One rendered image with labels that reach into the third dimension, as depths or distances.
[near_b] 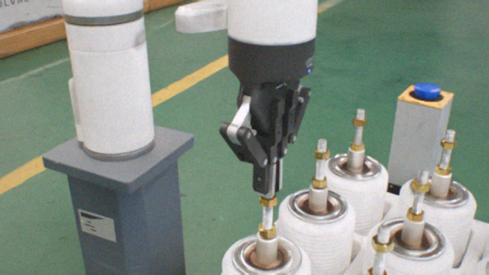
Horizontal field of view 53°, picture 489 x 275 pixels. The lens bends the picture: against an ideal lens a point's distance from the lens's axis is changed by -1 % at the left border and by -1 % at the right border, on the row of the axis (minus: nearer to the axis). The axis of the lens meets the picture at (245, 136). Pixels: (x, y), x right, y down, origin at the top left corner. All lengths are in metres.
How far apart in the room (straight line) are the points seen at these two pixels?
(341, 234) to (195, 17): 0.32
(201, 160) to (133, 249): 0.59
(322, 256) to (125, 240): 0.25
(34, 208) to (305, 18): 0.86
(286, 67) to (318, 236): 0.25
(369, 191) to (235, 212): 0.42
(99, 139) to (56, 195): 0.56
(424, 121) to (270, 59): 0.45
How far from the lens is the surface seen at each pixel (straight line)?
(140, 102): 0.62
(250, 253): 0.55
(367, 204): 0.70
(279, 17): 0.39
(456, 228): 0.68
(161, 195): 0.67
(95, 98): 0.61
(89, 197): 0.67
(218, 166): 1.21
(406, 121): 0.82
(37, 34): 2.38
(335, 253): 0.62
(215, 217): 1.03
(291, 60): 0.40
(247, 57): 0.40
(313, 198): 0.61
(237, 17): 0.40
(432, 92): 0.81
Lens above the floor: 0.60
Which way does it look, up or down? 26 degrees down
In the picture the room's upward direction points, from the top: straight up
